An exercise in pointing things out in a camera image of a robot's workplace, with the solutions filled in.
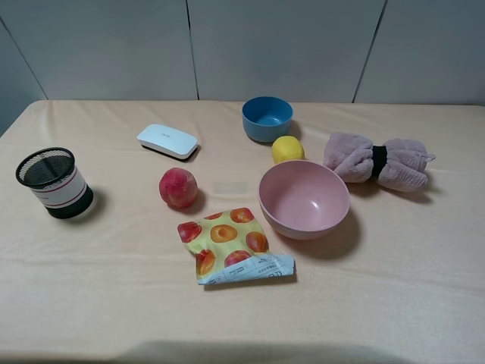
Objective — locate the red peach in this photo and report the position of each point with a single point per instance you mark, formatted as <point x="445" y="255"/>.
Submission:
<point x="178" y="188"/>

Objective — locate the yellow lemon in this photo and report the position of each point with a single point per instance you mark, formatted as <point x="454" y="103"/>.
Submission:
<point x="287" y="148"/>

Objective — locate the pink bowl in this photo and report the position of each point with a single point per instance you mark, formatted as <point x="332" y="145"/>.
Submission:
<point x="303" y="200"/>

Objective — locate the peach print snack packet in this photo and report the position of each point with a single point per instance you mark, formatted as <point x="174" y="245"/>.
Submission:
<point x="231" y="247"/>

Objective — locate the blue bowl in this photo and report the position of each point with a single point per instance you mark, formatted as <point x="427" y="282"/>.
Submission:
<point x="266" y="118"/>

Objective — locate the white black board eraser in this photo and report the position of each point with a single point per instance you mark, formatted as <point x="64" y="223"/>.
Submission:
<point x="168" y="141"/>

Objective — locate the pink towel with black band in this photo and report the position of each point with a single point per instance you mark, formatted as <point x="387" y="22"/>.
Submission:
<point x="398" y="164"/>

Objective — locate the black mesh pen holder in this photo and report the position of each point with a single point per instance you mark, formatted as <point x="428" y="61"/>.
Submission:
<point x="52" y="176"/>

